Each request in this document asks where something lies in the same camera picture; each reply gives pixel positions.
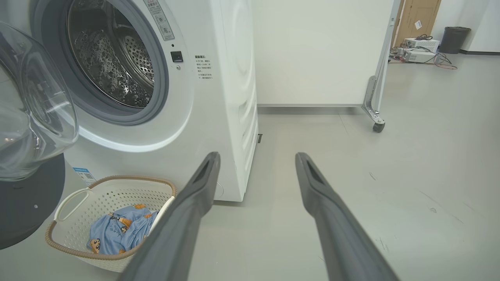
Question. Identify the white perforated laundry basket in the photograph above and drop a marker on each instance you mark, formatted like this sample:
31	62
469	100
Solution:
113	191

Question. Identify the white electronic device box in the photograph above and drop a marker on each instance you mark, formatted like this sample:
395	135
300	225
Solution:
418	56
424	44

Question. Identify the grey instruction sticker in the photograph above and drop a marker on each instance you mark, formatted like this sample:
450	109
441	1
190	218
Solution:
159	19

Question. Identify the blue cartoon print shirt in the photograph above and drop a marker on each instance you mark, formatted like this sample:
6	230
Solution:
105	234

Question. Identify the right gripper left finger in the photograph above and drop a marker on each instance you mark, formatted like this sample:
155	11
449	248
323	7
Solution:
175	242

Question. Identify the dark grey trash bin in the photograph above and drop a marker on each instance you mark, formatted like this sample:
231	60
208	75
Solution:
454	40

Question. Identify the blue energy label sticker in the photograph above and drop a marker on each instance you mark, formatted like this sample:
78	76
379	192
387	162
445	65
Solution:
84	176

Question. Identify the white front-load washing machine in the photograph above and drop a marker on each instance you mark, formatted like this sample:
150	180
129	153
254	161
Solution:
218	117

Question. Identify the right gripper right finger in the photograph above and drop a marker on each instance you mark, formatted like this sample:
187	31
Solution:
343	249

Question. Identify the washing machine glass door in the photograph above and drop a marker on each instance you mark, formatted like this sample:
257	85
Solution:
35	97

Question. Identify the white rolling partition panel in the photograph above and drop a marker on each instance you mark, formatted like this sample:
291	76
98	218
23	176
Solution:
312	50

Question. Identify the blue cartoon print pants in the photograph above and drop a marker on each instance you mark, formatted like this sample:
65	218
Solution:
136	218

